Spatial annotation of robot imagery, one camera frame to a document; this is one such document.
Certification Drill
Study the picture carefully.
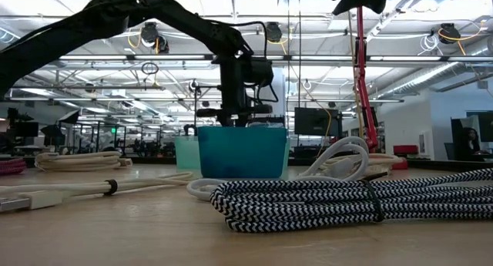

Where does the thin cream cable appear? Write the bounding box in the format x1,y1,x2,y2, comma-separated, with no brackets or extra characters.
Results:
323,153,404,179

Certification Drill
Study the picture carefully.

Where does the dark teal plastic bin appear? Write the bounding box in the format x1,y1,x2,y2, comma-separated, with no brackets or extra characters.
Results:
197,126,288,180

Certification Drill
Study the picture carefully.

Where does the light teal plastic bin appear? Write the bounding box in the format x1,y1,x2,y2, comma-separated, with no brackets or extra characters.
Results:
173,136,292,174

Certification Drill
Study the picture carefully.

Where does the red background box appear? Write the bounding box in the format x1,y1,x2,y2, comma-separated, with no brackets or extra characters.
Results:
392,144,419,156

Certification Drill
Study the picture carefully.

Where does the black ceiling cable reel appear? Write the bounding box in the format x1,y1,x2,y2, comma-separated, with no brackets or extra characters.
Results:
264,22,283,44
140,22,170,55
438,22,458,45

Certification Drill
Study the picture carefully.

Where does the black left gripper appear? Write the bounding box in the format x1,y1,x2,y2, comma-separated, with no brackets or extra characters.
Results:
196,56,273,127

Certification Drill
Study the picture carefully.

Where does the small white cable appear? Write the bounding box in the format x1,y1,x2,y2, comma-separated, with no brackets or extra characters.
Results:
186,136,371,202

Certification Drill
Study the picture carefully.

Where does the black table frame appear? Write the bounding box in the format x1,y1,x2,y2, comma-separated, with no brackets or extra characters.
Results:
0,154,493,173

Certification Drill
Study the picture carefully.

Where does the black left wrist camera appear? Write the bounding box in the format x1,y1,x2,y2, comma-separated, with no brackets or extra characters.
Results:
249,56,275,88

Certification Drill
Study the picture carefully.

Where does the black background monitor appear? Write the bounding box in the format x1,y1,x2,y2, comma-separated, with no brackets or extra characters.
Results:
293,106,343,138

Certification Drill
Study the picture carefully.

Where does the dark background workstation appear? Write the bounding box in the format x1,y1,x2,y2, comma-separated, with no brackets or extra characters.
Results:
0,106,40,156

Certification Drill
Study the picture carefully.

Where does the black white braided cable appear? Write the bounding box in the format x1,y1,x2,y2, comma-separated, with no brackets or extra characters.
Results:
210,167,493,234

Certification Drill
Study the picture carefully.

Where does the beige cable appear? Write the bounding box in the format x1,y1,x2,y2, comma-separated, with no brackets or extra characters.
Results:
34,150,134,173

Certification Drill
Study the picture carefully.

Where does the maroon braided cable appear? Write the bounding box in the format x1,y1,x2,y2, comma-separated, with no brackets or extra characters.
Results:
0,157,28,177

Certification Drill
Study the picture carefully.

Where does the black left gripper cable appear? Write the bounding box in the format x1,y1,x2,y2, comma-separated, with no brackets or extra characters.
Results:
226,21,280,104

